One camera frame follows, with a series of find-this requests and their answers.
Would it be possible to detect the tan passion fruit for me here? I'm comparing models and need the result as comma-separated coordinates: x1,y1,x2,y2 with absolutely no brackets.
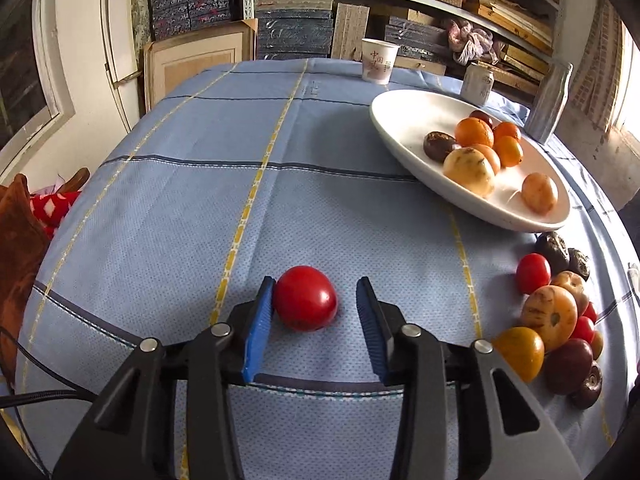
550,271,590,316

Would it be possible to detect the white plate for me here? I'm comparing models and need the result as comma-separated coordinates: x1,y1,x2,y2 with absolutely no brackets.
369,89,572,233

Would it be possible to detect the small orange kumquat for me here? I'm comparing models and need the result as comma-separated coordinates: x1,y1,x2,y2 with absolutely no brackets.
495,136,524,167

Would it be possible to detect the stack of dark grey boxes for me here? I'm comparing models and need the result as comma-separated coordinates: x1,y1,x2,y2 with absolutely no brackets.
385,16,448,58

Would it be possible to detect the grey ribbed bottle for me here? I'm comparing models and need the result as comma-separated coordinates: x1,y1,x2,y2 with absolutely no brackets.
525,61,574,145

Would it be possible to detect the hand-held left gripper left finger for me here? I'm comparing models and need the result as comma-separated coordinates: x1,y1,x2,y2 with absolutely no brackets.
52,275,277,480

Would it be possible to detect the stack of wooden boxes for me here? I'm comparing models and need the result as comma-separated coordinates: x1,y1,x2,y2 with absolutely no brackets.
465,0,555,96

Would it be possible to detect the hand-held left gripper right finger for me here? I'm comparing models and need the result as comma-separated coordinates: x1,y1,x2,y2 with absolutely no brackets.
356,276,583,480

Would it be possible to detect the black braided cable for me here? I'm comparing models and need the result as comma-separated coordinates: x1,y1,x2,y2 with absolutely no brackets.
0,327,96,411

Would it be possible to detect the dark purple mangosteen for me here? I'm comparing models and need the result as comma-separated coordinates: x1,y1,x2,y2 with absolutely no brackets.
570,364,603,410
535,232,570,273
424,131,457,163
567,248,591,281

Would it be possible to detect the green marbled board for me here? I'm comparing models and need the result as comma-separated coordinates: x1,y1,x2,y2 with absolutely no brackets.
131,0,152,56

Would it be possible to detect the orange tangerine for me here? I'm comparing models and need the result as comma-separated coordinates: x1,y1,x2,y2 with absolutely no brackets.
492,121,522,142

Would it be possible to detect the orange-yellow round fruit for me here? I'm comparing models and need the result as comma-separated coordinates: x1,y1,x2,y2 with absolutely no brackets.
492,326,545,382

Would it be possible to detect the upright tan woven box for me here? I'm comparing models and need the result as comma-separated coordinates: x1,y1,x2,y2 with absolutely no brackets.
331,3,370,61

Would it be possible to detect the stack of grey script boxes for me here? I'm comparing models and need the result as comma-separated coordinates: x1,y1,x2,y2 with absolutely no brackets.
254,0,335,61

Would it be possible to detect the large yellow passion fruit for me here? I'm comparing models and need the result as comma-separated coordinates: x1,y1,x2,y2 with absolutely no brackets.
521,285,578,352

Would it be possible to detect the pink plastic bag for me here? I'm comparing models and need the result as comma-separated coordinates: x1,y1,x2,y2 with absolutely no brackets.
445,18,501,67

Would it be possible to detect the white paper cup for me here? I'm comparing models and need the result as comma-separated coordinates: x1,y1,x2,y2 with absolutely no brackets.
361,38,401,85

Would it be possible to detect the wooden cabinet panel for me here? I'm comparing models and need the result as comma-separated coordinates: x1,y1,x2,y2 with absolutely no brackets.
142,19,258,111

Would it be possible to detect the stack of blue floral boxes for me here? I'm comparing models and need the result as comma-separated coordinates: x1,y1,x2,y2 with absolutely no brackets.
148,0,242,43

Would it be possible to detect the white drink can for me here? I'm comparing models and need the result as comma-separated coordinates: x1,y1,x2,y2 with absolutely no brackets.
460,63,495,102

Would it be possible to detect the brown plush toy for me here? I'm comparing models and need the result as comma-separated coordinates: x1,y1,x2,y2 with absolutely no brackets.
0,167,91,391

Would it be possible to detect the bright white framed window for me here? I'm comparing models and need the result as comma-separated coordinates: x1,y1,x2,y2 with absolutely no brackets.
607,25,640,136

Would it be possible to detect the white plastic strip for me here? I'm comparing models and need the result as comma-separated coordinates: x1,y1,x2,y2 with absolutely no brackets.
100,0,143,126

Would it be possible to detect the orange tomato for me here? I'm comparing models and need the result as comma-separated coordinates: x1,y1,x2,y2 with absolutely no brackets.
455,117,495,148

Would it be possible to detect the red white patterned cloth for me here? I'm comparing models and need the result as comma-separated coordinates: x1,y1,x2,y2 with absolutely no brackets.
29,191,82,236

